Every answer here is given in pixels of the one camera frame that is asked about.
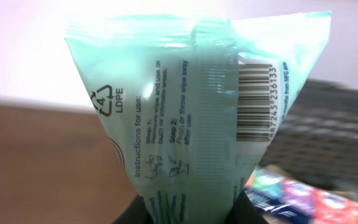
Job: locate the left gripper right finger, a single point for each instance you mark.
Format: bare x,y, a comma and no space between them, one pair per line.
243,212

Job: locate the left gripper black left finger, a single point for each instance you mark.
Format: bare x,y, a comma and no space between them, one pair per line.
135,213

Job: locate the Kleenex tissue multipack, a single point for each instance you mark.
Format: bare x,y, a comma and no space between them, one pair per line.
284,200

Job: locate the teal wipes packet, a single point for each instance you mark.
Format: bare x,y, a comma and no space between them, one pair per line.
190,104

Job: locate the grey plastic mesh basket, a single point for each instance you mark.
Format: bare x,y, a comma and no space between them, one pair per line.
318,140

